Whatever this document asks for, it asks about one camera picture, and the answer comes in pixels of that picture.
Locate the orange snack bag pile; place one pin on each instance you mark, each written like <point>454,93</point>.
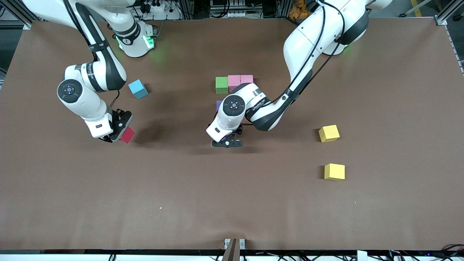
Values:
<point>299,11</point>

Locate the red foam block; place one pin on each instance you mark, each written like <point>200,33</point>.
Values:
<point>128,136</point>

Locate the blue foam block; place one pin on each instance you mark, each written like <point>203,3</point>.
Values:
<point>137,89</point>

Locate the green foam block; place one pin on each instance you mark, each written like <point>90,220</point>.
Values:
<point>222,85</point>

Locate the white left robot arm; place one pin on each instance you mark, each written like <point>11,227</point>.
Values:
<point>232,119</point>

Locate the dented pink foam block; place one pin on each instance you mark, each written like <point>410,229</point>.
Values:
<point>246,79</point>

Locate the white power strip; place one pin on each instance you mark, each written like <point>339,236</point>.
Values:
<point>163,16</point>

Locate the yellow foam block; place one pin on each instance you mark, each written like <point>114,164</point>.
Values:
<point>334,172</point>
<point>328,133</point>

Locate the small metal bracket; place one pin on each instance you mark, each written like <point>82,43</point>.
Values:
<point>227,242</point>

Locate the aluminium frame profile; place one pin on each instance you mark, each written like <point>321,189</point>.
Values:
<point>444,16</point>
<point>16,12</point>

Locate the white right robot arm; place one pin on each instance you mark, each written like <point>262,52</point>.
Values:
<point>87,108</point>

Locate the white ribbed device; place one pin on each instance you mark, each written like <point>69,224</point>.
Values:
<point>228,14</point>

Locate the small white block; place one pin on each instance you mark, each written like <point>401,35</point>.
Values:
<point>361,256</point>

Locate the grey metal rod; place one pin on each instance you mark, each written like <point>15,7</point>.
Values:
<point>411,11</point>

